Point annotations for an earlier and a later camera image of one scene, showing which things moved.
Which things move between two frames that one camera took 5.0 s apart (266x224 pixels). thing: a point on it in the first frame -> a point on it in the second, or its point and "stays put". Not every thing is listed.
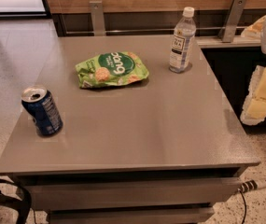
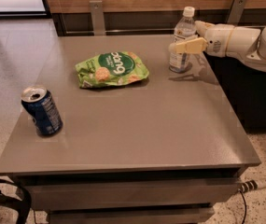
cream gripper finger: x=254 y=30 -> x=202 y=27
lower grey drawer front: x=130 y=216 stays put
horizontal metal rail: x=149 y=30 stays put
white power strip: x=255 y=185 stays put
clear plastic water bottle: x=182 y=42 stays put
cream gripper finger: x=264 y=92 -> x=191 y=46
